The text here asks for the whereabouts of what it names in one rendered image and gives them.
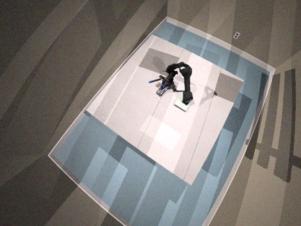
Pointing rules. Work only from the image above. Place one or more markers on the grey keyboard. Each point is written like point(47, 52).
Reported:
point(161, 92)

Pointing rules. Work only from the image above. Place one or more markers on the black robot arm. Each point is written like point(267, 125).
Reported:
point(186, 73)

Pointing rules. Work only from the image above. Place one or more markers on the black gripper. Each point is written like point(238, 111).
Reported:
point(169, 78)

